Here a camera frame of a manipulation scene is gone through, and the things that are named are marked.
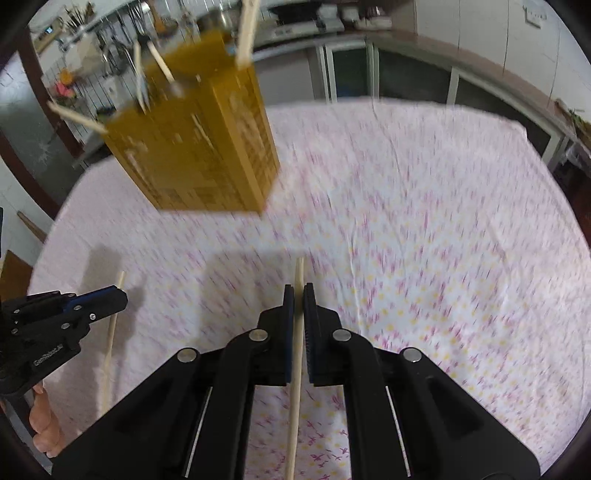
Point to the gas stove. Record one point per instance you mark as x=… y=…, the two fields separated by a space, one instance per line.
x=298 y=20

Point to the chopstick pair in holder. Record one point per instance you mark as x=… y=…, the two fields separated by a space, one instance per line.
x=246 y=33

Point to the person's left hand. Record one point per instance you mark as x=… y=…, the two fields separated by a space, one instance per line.
x=48 y=436

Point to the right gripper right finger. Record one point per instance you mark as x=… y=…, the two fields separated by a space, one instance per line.
x=406 y=418

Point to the wooden chopstick in holder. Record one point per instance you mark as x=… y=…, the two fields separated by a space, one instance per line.
x=161 y=62
x=78 y=118
x=139 y=82

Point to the floral pink tablecloth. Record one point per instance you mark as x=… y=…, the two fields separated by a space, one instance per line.
x=422 y=225

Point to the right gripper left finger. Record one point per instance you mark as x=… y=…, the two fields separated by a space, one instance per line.
x=190 y=418

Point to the wooden chopstick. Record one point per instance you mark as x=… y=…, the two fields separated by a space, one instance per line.
x=296 y=371
x=139 y=82
x=78 y=118
x=161 y=62
x=105 y=398

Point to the yellow perforated utensil holder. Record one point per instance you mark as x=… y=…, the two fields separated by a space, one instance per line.
x=203 y=143

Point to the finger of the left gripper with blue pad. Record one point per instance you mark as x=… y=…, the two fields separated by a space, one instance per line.
x=96 y=305

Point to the white wall socket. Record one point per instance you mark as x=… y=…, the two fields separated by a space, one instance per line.
x=535 y=14

